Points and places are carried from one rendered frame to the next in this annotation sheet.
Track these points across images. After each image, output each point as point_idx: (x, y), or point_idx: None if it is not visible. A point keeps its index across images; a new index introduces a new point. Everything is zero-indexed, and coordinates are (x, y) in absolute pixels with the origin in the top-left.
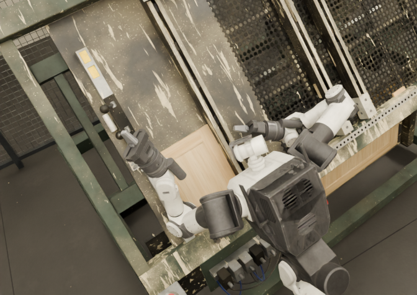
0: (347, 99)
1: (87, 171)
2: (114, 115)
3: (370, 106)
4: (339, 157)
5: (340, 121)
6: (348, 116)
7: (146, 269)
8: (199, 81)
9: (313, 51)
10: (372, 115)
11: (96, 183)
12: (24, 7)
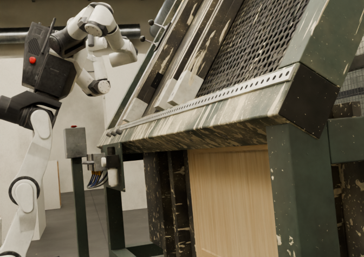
0: (85, 7)
1: (143, 61)
2: (162, 34)
3: (176, 89)
4: (143, 130)
5: (72, 21)
6: (76, 21)
7: (106, 128)
8: (176, 21)
9: (206, 10)
10: (169, 100)
11: (138, 69)
12: None
